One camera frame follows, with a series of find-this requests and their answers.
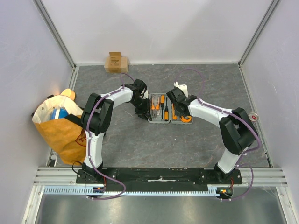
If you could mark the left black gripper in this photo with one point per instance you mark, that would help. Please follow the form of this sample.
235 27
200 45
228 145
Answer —
145 113

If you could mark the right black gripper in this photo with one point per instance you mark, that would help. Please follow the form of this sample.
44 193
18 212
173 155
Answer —
182 110

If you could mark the orange utility knife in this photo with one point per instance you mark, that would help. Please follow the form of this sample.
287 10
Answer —
174 117

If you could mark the orange tape measure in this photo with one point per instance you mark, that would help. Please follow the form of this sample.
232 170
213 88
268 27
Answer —
186 119

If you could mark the orange black screwdriver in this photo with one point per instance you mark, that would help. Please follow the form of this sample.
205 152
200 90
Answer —
162 102
166 110

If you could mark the orange pliers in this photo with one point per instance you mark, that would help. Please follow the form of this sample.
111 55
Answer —
155 106

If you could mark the grey plastic tool case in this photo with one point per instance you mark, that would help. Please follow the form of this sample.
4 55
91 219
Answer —
162 111

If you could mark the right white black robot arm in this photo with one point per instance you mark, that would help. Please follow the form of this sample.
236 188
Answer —
237 130

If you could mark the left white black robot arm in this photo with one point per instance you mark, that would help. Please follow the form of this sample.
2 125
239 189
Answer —
97 115

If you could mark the small cardboard box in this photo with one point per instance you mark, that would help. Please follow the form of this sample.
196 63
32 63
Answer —
116 63

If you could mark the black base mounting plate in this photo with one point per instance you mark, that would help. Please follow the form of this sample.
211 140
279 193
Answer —
178 175

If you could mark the tan wooden object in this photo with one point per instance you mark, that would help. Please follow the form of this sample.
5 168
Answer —
69 93

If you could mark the brown paper tote bag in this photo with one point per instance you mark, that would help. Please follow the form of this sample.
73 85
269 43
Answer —
66 138

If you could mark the blue box in bag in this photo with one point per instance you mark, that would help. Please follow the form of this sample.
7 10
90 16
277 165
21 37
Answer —
58 114

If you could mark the aluminium frame rail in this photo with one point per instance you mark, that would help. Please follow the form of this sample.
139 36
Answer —
263 177

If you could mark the white slotted cable duct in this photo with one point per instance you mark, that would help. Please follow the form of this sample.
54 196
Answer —
99 191

